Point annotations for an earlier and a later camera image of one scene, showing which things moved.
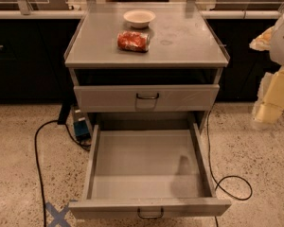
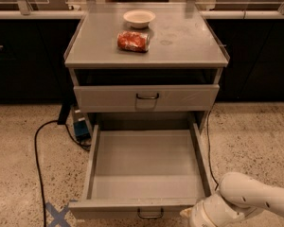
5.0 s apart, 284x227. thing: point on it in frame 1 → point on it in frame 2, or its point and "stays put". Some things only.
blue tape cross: x=58 y=217 stays put
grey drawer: x=147 y=170 stays put
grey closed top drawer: x=147 y=98 stays put
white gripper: x=283 y=46 → x=195 y=214
